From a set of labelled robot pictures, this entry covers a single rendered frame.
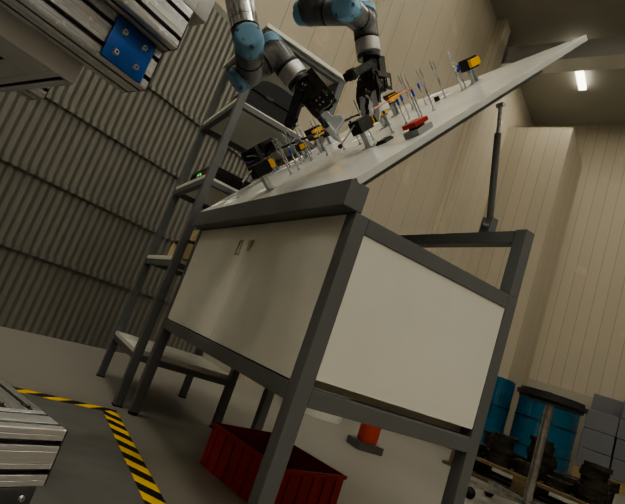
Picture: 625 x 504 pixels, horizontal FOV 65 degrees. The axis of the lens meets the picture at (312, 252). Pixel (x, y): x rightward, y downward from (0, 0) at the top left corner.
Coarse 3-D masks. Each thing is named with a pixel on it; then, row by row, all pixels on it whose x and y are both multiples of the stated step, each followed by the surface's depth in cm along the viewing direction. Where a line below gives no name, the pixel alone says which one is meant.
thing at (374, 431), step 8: (360, 432) 311; (368, 432) 308; (376, 432) 309; (352, 440) 310; (360, 440) 309; (368, 440) 307; (376, 440) 309; (360, 448) 302; (368, 448) 304; (376, 448) 306
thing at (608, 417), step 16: (608, 400) 781; (624, 400) 735; (592, 416) 748; (608, 416) 738; (624, 416) 727; (592, 432) 741; (608, 432) 731; (624, 432) 721; (592, 448) 735; (608, 448) 724; (624, 448) 715; (576, 464) 738; (608, 464) 718; (624, 464) 708; (624, 480) 702
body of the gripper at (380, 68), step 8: (360, 56) 148; (368, 56) 148; (376, 56) 149; (376, 64) 151; (384, 64) 152; (368, 72) 147; (376, 72) 147; (384, 72) 149; (360, 80) 150; (368, 80) 147; (384, 80) 151; (360, 88) 150; (368, 88) 148; (384, 88) 150; (392, 88) 151
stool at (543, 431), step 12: (528, 396) 274; (540, 396) 267; (552, 396) 264; (552, 408) 277; (564, 408) 266; (576, 408) 262; (540, 432) 276; (540, 444) 273; (540, 456) 272; (528, 480) 271; (468, 492) 269; (492, 492) 269; (504, 492) 270; (528, 492) 269
